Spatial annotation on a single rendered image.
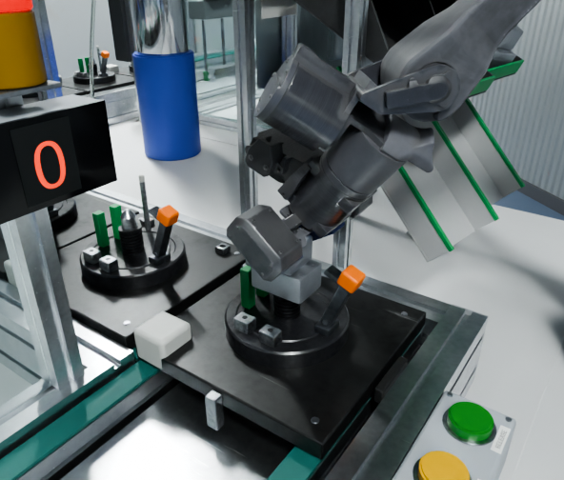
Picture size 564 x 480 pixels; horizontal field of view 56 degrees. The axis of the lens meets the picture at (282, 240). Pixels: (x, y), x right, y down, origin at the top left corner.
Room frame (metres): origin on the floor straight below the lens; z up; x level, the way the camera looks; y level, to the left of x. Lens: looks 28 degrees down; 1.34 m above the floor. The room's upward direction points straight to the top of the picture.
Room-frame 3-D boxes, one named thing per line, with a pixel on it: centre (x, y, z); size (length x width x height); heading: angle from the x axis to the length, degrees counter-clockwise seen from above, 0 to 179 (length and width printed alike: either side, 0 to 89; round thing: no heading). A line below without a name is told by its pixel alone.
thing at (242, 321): (0.46, 0.04, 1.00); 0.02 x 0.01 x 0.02; 55
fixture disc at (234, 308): (0.49, -0.01, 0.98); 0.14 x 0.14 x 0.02
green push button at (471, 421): (0.35, -0.17, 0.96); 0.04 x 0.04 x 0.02
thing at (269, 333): (0.44, 0.01, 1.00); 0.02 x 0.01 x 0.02; 55
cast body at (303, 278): (0.50, 0.00, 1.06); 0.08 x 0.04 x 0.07; 55
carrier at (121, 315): (0.64, 0.20, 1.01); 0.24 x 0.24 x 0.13; 55
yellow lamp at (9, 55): (0.40, 0.20, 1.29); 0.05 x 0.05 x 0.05
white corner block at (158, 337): (0.47, 0.13, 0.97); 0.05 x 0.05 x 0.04; 55
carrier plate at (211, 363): (0.49, -0.01, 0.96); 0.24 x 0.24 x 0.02; 55
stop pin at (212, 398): (0.39, 0.07, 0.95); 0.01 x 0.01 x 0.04; 55
